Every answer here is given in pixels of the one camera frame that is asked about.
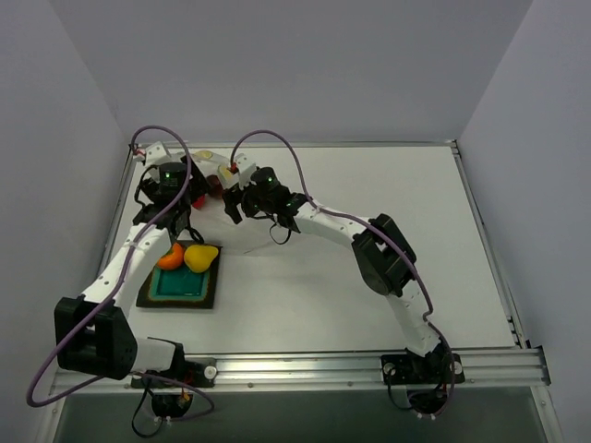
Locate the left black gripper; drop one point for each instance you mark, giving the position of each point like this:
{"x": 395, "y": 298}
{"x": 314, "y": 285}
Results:
{"x": 198, "y": 180}

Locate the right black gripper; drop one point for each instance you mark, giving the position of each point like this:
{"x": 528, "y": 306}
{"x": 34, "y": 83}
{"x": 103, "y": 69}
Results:
{"x": 233, "y": 199}

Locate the red fake apple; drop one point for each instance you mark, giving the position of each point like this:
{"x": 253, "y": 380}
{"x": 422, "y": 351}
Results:
{"x": 199, "y": 202}

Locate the dark brown fake fruit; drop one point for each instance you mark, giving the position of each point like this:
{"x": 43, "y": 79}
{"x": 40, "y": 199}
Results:
{"x": 216, "y": 188}

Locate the translucent white plastic bag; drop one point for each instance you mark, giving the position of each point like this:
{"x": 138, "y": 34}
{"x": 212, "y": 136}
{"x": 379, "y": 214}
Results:
{"x": 204, "y": 163}

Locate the orange fake persimmon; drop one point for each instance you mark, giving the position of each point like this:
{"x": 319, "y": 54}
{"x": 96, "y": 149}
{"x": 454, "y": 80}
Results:
{"x": 173, "y": 259}

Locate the yellow fake pear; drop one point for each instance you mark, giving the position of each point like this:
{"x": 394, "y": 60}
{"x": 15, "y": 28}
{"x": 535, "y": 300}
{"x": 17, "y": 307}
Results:
{"x": 198, "y": 258}

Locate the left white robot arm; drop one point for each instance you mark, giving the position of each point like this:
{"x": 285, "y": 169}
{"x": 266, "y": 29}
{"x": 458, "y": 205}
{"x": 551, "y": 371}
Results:
{"x": 92, "y": 332}

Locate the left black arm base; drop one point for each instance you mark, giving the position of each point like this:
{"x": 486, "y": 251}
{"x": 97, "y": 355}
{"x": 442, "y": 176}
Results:
{"x": 177, "y": 394}

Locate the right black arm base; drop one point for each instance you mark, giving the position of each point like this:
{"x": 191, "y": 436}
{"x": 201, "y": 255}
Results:
{"x": 422, "y": 385}

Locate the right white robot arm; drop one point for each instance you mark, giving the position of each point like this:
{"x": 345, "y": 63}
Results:
{"x": 385, "y": 260}

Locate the square teal ceramic plate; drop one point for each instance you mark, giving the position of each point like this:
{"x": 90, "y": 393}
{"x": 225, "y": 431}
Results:
{"x": 180, "y": 288}

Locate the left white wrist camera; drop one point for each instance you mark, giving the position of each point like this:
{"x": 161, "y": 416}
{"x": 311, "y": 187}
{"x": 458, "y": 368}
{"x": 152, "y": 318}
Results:
{"x": 154, "y": 154}

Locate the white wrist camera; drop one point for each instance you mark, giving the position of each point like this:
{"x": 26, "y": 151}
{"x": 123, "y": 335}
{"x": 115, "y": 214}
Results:
{"x": 154, "y": 154}
{"x": 242, "y": 169}

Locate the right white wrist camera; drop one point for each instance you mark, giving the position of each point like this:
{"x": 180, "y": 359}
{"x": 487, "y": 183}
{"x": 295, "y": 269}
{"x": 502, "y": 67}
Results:
{"x": 242, "y": 169}

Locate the aluminium front rail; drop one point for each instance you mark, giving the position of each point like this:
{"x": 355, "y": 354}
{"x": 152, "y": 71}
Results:
{"x": 482, "y": 368}

